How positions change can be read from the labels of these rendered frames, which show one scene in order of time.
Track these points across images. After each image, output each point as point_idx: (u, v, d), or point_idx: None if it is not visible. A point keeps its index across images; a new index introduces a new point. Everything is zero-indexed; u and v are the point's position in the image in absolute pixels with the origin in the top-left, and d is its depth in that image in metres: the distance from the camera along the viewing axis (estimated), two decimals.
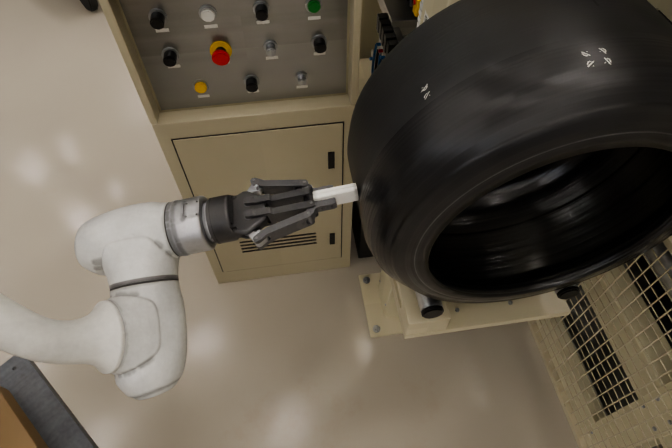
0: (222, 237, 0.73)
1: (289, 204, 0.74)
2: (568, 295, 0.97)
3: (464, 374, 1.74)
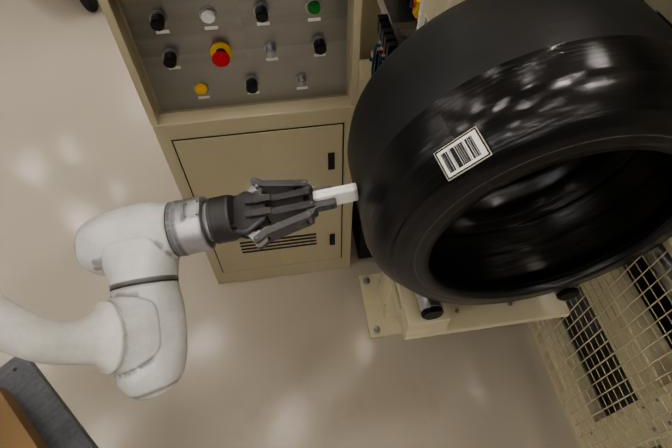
0: (222, 237, 0.73)
1: (289, 204, 0.74)
2: (570, 288, 0.94)
3: (464, 375, 1.74)
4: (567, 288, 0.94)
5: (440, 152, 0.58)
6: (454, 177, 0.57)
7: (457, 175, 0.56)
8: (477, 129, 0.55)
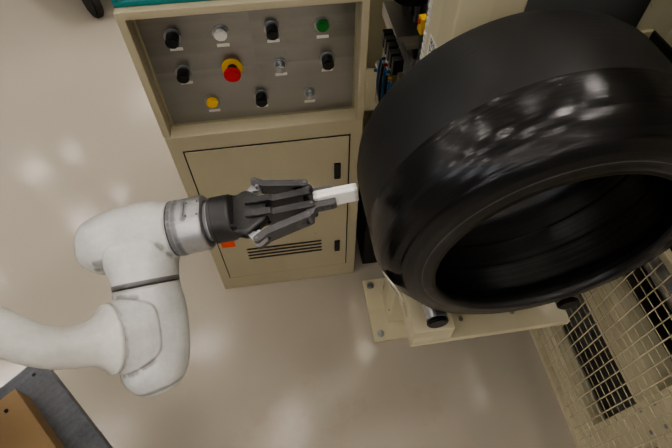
0: (222, 237, 0.73)
1: (289, 204, 0.74)
2: (576, 301, 1.00)
3: (466, 378, 1.78)
4: (575, 299, 1.00)
5: (390, 285, 0.84)
6: (402, 300, 0.82)
7: (402, 299, 0.82)
8: (384, 274, 0.80)
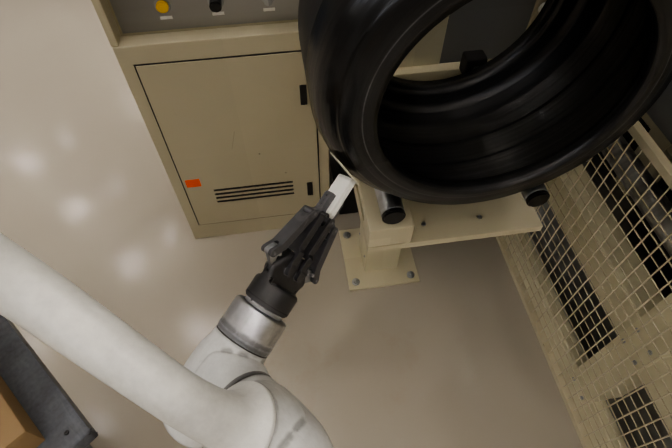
0: (254, 286, 0.70)
1: (303, 230, 0.74)
2: (529, 204, 0.92)
3: (445, 326, 1.69)
4: (531, 203, 0.92)
5: (344, 171, 0.78)
6: (356, 183, 0.76)
7: (355, 181, 0.76)
8: (331, 154, 0.74)
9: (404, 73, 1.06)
